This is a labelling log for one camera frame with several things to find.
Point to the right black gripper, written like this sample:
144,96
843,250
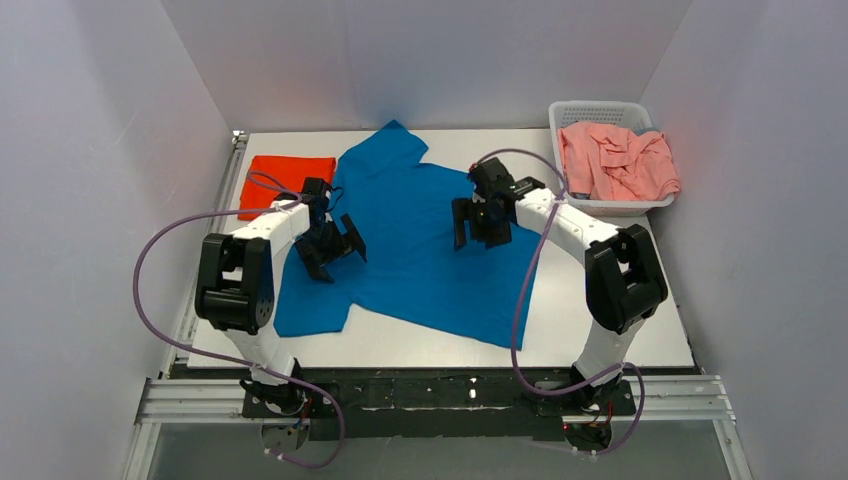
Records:
481,211

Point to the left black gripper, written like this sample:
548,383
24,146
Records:
327,240

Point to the blue t shirt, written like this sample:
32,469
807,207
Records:
401,206

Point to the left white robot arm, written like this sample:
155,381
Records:
240,276

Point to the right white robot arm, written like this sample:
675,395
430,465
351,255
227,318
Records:
624,280

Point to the folded orange t shirt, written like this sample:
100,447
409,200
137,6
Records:
268,175

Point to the pink t shirt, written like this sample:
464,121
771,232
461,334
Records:
612,163

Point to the white plastic basket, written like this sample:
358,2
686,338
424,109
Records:
623,114

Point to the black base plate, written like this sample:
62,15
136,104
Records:
358,404

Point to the aluminium frame rail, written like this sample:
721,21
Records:
191,423

